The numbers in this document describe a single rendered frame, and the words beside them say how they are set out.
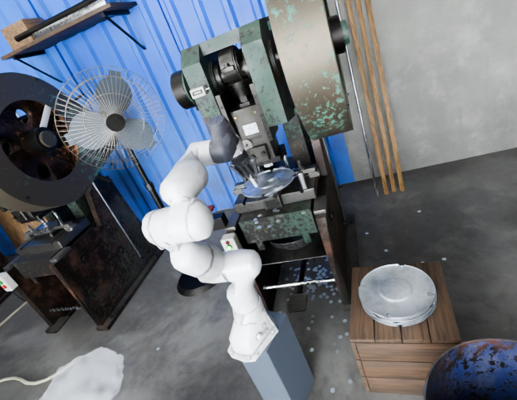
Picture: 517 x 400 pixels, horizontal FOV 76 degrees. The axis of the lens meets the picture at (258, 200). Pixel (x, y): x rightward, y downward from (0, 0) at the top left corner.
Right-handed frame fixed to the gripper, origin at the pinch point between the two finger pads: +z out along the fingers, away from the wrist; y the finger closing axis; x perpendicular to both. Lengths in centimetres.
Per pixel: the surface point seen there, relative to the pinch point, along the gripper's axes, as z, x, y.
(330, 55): -43, 8, 45
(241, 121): -10.9, 29.6, -3.0
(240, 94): -19.8, 37.4, 0.1
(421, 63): 64, 129, 103
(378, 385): 56, -78, 36
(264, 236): 36.0, -9.2, -8.5
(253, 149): 1.1, 20.7, -1.4
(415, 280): 34, -43, 58
